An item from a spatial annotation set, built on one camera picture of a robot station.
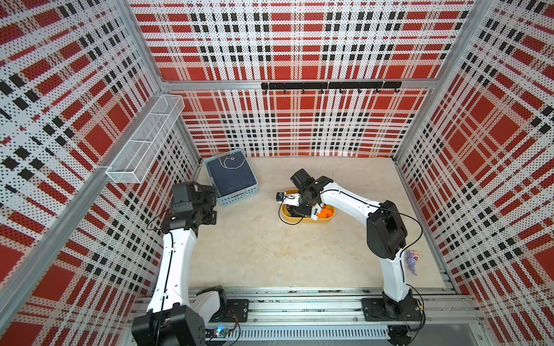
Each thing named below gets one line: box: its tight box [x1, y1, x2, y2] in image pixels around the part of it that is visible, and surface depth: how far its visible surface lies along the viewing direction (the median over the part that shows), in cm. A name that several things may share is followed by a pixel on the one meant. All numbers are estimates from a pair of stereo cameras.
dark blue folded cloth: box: [207, 150, 257, 197], surface depth 109 cm
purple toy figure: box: [405, 249, 421, 277], surface depth 85 cm
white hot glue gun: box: [275, 191, 301, 207], surface depth 83 cm
